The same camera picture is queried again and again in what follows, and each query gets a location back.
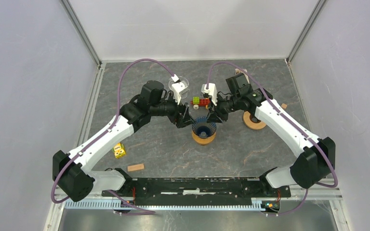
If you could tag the wooden ring stand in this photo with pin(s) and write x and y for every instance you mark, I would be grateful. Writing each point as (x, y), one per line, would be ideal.
(203, 141)
(252, 122)

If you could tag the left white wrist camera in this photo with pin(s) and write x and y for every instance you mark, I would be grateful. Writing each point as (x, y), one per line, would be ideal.
(180, 90)

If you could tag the small wooden block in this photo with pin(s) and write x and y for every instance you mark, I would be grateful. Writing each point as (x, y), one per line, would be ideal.
(136, 167)

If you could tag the white slotted cable duct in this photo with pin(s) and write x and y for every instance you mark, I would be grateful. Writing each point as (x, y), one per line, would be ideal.
(116, 204)

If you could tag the clear plastic dripper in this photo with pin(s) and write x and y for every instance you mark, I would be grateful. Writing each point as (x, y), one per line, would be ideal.
(176, 79)

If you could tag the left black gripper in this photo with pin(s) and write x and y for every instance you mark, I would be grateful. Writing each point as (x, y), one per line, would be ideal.
(184, 120)

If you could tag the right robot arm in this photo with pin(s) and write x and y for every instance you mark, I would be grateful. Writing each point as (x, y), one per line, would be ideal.
(315, 157)

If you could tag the orange coffee filter box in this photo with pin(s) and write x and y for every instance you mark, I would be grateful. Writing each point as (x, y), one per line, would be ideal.
(238, 72)

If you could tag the yellow juice carton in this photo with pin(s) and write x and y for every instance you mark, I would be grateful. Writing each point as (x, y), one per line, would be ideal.
(119, 150)

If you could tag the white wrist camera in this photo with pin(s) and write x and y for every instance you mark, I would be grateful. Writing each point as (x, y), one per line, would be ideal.
(180, 90)
(210, 91)

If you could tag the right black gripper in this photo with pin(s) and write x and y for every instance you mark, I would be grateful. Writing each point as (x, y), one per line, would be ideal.
(216, 115)

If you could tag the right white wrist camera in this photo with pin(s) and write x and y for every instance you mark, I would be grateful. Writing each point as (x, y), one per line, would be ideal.
(210, 91)

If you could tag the blue plastic dripper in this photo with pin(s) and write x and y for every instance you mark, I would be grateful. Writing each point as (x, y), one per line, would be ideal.
(203, 129)

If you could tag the toy brick car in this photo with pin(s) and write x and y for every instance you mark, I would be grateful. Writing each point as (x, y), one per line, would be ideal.
(198, 102)

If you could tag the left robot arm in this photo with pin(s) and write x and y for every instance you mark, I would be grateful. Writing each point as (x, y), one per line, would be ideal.
(73, 171)

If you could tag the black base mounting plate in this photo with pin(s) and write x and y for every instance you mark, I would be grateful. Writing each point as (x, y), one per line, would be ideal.
(198, 191)

